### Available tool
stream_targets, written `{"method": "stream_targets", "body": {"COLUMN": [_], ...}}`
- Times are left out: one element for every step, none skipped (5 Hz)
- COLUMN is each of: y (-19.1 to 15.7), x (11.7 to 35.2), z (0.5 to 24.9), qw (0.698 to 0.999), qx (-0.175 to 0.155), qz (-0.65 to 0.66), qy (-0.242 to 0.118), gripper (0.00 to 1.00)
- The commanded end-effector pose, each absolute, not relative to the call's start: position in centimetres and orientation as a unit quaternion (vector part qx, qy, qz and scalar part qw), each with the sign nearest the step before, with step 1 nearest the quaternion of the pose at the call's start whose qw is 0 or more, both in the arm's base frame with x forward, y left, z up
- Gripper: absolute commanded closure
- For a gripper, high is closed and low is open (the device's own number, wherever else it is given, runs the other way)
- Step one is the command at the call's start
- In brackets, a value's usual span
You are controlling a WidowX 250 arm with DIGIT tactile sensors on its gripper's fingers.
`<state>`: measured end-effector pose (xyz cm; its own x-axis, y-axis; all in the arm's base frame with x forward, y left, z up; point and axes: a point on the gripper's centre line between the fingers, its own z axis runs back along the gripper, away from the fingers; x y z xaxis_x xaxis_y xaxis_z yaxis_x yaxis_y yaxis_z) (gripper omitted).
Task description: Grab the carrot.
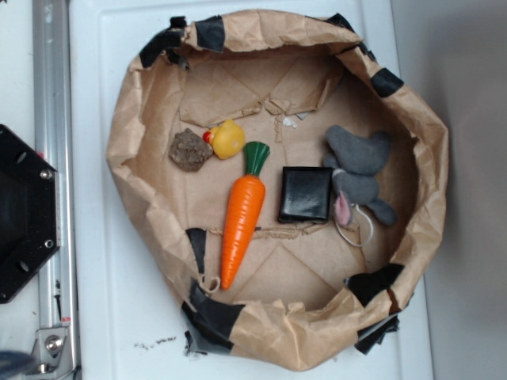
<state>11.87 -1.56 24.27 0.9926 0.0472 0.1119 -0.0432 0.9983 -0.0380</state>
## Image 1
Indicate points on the grey plush mouse toy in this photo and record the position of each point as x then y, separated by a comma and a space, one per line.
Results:
355, 161

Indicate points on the white plastic tray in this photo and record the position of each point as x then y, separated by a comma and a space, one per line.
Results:
130, 325

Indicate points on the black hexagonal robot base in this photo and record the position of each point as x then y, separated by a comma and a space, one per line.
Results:
29, 234

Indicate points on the brown rough rock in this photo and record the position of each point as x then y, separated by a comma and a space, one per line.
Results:
189, 151

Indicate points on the brown paper bag tray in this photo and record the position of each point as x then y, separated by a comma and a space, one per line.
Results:
302, 293

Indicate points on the orange plastic toy carrot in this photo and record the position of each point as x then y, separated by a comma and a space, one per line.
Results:
243, 210

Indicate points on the yellow rubber duck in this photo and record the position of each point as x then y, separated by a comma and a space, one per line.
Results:
226, 139

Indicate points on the black square block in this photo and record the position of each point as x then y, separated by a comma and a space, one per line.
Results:
305, 194

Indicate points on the aluminium extrusion rail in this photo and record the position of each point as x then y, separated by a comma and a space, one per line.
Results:
57, 345

